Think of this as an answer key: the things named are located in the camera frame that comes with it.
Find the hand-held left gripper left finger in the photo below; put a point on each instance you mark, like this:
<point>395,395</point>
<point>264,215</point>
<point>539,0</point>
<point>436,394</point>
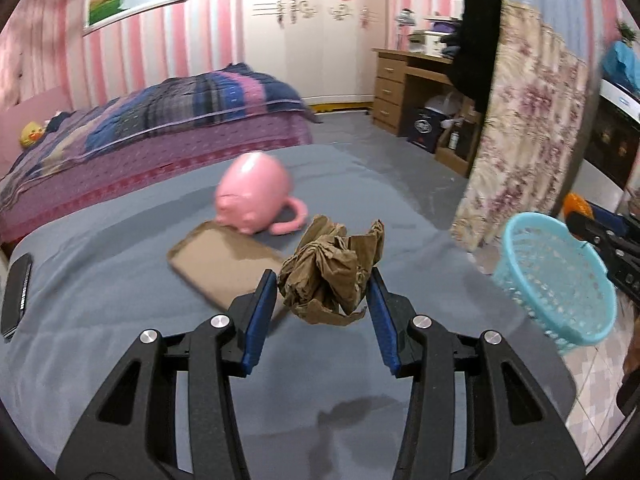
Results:
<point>260,320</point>

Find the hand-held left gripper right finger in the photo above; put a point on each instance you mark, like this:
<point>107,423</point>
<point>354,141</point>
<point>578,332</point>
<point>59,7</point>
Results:
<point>382,320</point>

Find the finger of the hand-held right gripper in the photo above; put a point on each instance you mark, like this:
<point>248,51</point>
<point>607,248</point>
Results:
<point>592,232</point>

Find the orange plastic bag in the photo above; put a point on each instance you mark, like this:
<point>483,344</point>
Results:
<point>577,205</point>

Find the light blue plastic basket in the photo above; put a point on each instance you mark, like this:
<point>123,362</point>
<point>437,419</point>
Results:
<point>590,325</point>

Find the tan phone case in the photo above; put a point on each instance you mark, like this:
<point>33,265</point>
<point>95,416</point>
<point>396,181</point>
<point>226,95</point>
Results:
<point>220,265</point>

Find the white oven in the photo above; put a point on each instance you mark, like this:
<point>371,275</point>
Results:
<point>612,145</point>

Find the floral curtain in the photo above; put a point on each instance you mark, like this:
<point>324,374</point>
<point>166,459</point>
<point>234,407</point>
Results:
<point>525,125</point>

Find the pink mug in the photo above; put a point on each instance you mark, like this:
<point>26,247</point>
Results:
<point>255,190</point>

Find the grey blue table cloth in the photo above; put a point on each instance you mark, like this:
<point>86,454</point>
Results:
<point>125,270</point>

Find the small bottle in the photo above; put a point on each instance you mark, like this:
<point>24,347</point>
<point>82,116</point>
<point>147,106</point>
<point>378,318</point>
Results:
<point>453,140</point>

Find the purple bed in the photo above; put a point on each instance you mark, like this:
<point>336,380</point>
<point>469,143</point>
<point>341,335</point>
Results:
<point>175,155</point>

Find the black paper bag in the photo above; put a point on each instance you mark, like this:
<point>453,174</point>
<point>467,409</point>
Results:
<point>425,130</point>

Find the white fan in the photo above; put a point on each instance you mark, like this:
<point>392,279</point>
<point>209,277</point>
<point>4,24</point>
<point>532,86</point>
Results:
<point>442,105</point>

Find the green potted plant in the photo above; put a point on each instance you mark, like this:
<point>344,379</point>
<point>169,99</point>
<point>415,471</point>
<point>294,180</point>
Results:
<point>627,31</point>

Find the black hanging garment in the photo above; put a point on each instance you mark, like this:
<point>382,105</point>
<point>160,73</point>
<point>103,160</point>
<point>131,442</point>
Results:
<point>477,40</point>

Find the patchwork quilt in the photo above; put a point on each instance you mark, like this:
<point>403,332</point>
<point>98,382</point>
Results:
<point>175,110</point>

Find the wooden desk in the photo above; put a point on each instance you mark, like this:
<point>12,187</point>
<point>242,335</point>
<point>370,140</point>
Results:
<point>390,90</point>

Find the black smartphone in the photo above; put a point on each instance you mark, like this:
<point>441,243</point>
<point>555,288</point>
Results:
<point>15,295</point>

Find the white box on desk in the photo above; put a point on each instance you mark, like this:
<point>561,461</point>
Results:
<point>425,41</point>

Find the white wardrobe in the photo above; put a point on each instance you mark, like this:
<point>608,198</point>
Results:
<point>315,55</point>

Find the desk lamp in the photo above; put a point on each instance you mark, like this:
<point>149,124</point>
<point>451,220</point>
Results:
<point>406,20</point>

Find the yellow duck plush toy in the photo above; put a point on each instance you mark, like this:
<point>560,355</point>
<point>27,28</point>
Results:
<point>32,134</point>

